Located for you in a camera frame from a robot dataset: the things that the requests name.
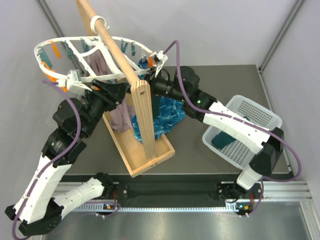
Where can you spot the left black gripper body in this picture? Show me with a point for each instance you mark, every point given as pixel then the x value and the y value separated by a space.
pixel 101 102

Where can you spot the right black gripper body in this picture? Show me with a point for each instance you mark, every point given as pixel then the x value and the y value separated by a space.
pixel 162 87

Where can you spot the dark teal sock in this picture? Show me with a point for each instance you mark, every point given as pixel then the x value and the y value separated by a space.
pixel 222 140
pixel 155 102

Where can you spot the blue patterned cloth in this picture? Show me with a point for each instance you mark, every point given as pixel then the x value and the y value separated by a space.
pixel 170 113

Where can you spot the white round clip hanger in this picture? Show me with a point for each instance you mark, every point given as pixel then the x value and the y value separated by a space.
pixel 79 47

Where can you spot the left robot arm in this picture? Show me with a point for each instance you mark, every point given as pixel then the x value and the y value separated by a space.
pixel 39 211

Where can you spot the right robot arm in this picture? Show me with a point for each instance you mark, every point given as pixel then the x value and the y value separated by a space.
pixel 265 144

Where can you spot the lilac cloth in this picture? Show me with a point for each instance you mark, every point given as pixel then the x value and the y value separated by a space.
pixel 119 113

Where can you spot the wooden rod stand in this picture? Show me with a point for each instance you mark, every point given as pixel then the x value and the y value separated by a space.
pixel 138 157

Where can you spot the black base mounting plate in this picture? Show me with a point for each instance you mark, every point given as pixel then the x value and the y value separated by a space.
pixel 177 190

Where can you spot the white perforated plastic basket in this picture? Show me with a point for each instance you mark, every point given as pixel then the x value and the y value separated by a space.
pixel 246 121

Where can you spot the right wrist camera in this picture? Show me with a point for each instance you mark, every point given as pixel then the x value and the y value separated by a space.
pixel 160 59

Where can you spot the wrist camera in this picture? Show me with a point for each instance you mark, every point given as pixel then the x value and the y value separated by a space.
pixel 72 83
pixel 160 59

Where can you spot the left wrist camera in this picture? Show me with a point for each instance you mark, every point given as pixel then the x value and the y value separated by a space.
pixel 72 83

